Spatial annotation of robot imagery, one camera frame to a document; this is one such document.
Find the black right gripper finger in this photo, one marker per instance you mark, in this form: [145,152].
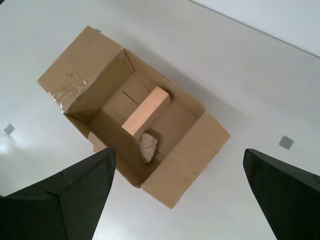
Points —
[292,197]
[55,207]

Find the speckled granite rock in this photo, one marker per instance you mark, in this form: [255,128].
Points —
[149,147]

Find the light wooden block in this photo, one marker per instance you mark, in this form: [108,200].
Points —
[147,112]

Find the brown cardboard box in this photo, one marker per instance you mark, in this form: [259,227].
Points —
[75,70]

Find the grey tape marker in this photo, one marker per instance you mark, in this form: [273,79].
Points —
[9,129]
[285,142]

